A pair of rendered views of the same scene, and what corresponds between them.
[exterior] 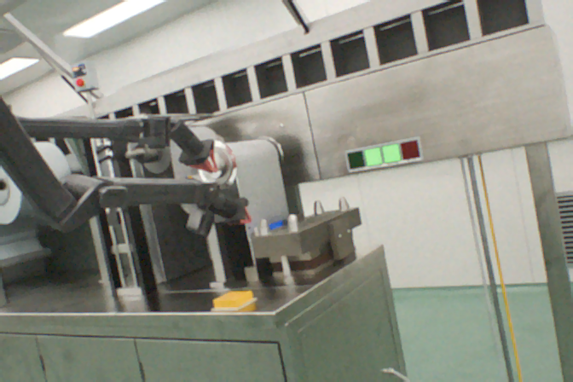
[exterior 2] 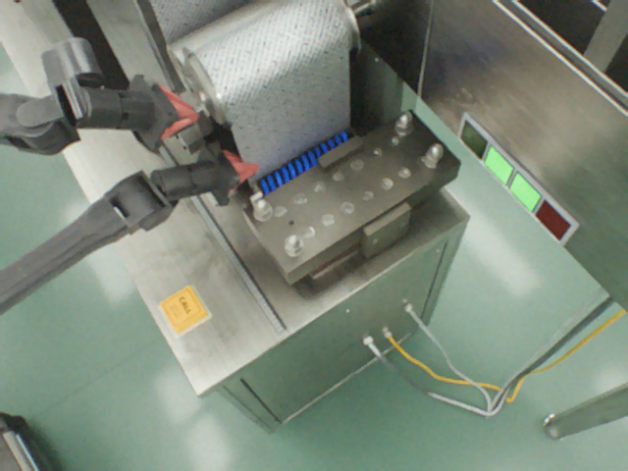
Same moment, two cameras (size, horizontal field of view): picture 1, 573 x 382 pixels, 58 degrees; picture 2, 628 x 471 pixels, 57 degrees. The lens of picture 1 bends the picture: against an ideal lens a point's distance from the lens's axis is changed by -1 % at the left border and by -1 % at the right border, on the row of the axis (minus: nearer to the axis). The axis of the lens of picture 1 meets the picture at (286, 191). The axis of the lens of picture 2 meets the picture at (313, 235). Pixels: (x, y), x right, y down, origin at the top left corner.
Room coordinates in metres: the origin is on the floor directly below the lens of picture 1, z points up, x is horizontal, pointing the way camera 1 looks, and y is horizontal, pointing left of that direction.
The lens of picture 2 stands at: (1.07, -0.27, 1.98)
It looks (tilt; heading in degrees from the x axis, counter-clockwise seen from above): 64 degrees down; 32
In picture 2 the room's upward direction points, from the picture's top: 9 degrees counter-clockwise
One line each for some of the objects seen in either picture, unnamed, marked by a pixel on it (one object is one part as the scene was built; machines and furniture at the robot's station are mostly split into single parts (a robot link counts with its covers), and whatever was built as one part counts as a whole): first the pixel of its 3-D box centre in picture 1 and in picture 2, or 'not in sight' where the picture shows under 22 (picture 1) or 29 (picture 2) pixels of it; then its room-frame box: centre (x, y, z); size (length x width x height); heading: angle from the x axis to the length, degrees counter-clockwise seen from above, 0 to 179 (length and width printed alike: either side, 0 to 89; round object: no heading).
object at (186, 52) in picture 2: (217, 165); (207, 89); (1.54, 0.19, 1.25); 0.15 x 0.01 x 0.15; 57
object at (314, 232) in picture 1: (310, 230); (352, 193); (1.58, -0.05, 1.00); 0.40 x 0.16 x 0.06; 147
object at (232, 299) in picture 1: (233, 299); (183, 309); (1.26, 0.18, 0.91); 0.07 x 0.07 x 0.02; 57
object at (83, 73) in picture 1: (83, 77); not in sight; (1.86, 0.63, 1.66); 0.07 x 0.07 x 0.10; 73
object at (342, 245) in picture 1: (341, 238); (386, 232); (1.54, -0.14, 0.96); 0.10 x 0.03 x 0.11; 147
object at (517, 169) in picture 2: (382, 154); (512, 178); (1.60, -0.31, 1.18); 0.25 x 0.01 x 0.07; 57
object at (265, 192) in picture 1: (265, 202); (296, 130); (1.61, 0.07, 1.11); 0.23 x 0.01 x 0.18; 147
